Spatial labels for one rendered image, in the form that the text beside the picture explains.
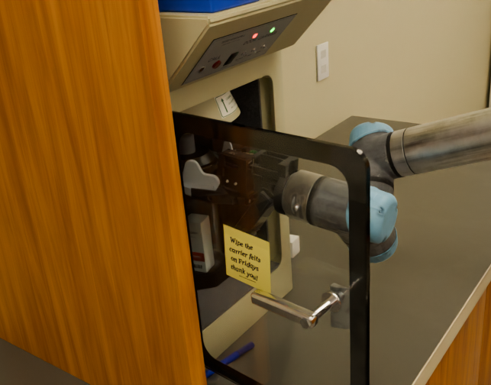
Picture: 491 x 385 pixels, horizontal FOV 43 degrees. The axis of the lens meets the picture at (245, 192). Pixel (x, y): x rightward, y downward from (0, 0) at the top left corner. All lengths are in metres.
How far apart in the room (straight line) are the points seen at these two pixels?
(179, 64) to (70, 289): 0.40
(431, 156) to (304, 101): 1.07
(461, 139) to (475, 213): 0.60
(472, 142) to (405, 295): 0.38
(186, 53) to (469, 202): 0.99
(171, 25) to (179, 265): 0.29
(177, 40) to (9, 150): 0.32
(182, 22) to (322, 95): 1.39
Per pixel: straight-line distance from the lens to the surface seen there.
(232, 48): 0.84
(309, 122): 2.05
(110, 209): 0.82
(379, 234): 0.88
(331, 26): 2.13
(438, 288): 1.25
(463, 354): 1.43
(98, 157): 0.80
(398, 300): 1.21
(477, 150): 0.96
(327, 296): 0.73
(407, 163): 1.00
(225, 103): 0.99
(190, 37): 0.75
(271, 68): 1.05
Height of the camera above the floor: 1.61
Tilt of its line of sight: 24 degrees down
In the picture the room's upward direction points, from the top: 5 degrees counter-clockwise
